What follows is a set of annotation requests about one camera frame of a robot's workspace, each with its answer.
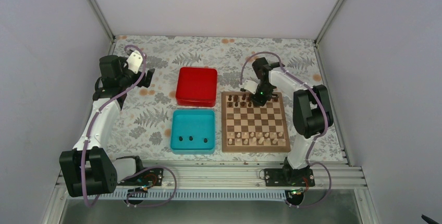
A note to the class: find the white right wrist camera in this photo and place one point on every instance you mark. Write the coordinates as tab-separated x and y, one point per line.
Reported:
249	86

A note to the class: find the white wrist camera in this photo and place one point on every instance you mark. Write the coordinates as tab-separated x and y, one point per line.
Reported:
135	62
249	86

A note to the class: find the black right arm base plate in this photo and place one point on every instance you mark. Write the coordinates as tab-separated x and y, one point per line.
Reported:
278	177

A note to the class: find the aluminium front rail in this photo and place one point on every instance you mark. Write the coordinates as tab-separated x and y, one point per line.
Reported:
237	181

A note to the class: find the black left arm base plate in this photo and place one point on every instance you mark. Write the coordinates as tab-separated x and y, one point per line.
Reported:
149	178

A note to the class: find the wooden chessboard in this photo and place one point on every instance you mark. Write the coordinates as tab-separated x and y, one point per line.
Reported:
254	129

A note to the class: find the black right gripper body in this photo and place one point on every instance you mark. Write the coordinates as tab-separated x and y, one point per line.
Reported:
267	90

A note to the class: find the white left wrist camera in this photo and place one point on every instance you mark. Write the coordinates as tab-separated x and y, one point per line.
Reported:
135	62

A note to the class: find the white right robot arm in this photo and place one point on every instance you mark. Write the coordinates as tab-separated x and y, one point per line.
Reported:
312	114

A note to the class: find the blue plastic tray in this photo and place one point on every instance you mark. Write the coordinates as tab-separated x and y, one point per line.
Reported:
193	132

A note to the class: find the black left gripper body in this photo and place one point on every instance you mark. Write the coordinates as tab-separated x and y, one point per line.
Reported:
145	83

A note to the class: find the floral patterned table mat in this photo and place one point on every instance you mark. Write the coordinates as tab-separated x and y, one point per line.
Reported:
144	125

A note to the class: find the red square tin lid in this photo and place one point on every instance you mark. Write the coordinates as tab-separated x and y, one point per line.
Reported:
197	86

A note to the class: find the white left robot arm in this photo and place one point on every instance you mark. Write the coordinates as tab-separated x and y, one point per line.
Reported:
87	168

